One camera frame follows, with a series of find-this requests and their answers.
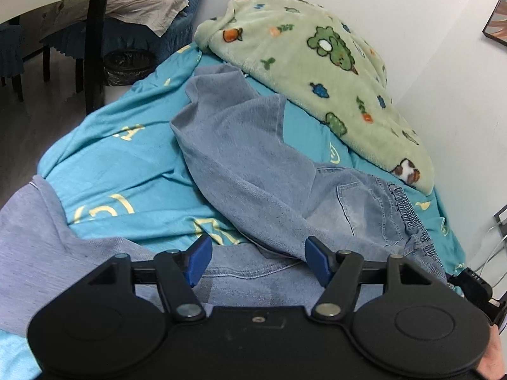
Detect teal printed bed sheet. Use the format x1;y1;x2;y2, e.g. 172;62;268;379
0;43;468;380

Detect white table with black legs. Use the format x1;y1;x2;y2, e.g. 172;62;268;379
0;0;115;115

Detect green cartoon print blanket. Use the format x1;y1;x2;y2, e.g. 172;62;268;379
193;0;435;195

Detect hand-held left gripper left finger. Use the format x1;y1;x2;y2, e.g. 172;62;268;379
85;234;214;322

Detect person's right hand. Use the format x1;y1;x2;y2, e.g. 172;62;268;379
475;325;504;380

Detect white cable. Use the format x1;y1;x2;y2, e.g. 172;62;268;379
471;225;507;270

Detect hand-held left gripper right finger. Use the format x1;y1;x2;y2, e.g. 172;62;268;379
305;236;434;320

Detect beige cloth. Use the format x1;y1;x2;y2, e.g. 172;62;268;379
40;0;189;38

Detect black trash bin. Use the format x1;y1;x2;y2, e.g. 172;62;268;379
104;49;157;87

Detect blue denim jeans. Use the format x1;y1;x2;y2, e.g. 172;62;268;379
170;64;450;286

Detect framed leaf wall picture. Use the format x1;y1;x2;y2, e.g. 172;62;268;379
482;0;507;46

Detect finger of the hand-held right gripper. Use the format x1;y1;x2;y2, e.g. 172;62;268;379
448;269;494;311

